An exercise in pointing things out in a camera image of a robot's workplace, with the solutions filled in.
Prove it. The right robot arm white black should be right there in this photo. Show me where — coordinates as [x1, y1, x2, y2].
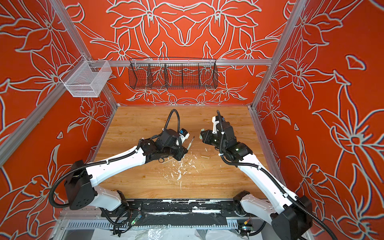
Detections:
[200, 117, 313, 240]

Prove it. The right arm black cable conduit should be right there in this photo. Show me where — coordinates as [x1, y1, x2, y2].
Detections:
[215, 109, 338, 240]

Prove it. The white cable duct strip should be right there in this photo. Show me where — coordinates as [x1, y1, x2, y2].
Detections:
[64, 218, 244, 231]

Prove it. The clear mesh bin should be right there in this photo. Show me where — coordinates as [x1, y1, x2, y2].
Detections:
[60, 55, 112, 98]

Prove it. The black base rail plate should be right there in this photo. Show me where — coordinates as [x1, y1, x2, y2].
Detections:
[126, 199, 245, 217]

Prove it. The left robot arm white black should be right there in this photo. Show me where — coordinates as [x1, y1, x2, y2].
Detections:
[64, 129, 190, 212]

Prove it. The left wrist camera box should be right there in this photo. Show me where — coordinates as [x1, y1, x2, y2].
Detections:
[179, 128, 190, 142]

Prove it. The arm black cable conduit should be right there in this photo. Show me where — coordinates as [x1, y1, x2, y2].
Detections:
[215, 109, 338, 240]
[48, 109, 181, 209]

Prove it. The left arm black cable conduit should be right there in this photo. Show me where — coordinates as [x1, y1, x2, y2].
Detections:
[48, 109, 181, 209]

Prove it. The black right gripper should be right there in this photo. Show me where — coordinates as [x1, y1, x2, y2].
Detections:
[199, 128, 228, 152]

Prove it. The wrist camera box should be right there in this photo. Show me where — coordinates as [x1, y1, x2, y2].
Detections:
[179, 128, 190, 142]
[212, 116, 220, 135]

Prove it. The black wire basket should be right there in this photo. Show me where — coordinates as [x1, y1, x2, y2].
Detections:
[128, 58, 219, 90]

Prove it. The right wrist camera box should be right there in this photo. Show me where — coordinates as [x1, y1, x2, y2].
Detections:
[212, 116, 220, 135]

